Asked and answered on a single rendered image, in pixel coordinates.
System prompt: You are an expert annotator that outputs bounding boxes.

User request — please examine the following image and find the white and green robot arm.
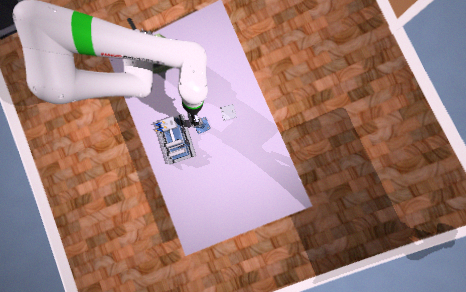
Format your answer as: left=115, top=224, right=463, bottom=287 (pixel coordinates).
left=13, top=0, right=208, bottom=113

